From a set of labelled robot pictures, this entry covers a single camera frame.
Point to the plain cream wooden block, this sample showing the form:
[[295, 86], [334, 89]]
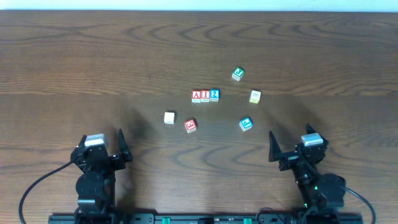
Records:
[[169, 117]]

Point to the red letter C block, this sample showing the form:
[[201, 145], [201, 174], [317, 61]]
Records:
[[190, 126]]

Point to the blue number 2 block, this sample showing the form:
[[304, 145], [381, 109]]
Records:
[[214, 95]]

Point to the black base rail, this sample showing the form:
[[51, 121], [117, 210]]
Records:
[[148, 218]]

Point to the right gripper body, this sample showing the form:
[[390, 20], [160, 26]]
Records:
[[294, 158]]

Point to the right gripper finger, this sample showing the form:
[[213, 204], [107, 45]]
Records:
[[311, 131], [274, 150]]

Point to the blue letter P block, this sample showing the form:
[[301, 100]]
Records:
[[245, 124]]

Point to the green letter J block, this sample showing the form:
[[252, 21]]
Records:
[[238, 73]]

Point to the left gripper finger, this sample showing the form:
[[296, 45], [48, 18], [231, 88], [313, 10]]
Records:
[[81, 144], [123, 147]]

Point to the yellow picture wooden block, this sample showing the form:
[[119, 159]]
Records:
[[255, 96]]

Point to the red letter A block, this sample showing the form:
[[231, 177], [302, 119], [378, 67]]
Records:
[[196, 96]]

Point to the red letter I block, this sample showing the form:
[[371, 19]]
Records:
[[205, 96]]

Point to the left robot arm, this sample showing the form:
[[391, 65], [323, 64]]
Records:
[[96, 186]]

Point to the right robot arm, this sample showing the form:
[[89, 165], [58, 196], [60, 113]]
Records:
[[322, 194]]

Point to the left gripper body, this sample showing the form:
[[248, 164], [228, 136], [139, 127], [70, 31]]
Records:
[[101, 158]]

